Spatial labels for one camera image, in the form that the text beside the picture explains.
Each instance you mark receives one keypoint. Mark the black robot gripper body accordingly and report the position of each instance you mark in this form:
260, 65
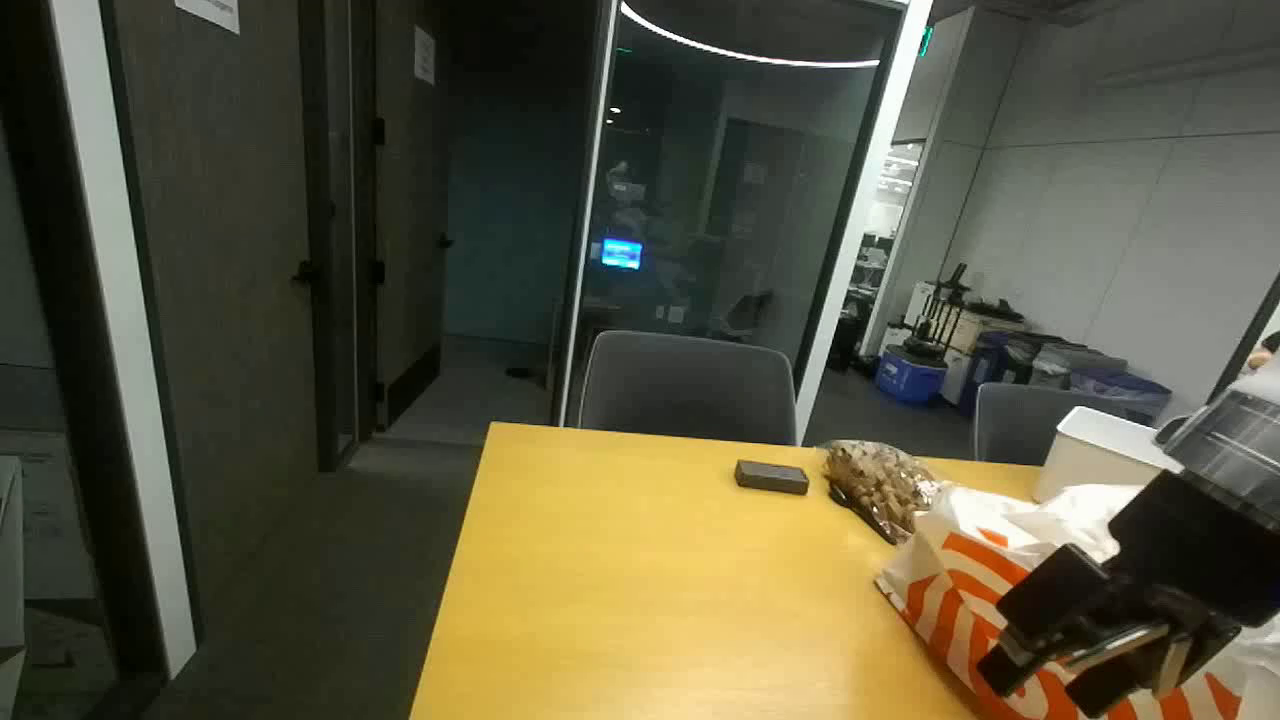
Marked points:
1192, 568

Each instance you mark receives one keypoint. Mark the white storage bin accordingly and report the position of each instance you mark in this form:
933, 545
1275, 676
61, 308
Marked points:
1103, 448

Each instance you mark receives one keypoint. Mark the white orange plastic bag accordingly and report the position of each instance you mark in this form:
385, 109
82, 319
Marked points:
972, 545

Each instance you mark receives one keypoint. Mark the brown patterned pouch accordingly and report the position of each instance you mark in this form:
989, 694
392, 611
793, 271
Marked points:
880, 487

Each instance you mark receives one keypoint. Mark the grey office chair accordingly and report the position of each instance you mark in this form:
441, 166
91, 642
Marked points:
1019, 420
684, 387

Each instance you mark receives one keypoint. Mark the dark wooden door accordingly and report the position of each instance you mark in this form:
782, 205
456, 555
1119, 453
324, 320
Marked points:
411, 202

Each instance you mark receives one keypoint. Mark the blue storage bin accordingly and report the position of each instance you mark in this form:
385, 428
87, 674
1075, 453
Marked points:
910, 383

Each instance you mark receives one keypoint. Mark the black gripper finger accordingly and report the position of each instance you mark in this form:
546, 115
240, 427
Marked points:
1076, 647
1052, 593

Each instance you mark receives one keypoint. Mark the glowing blue monitor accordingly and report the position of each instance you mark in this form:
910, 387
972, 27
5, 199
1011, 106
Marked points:
622, 252

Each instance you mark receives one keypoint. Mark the small black case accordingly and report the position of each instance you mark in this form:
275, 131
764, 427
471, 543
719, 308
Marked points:
769, 476

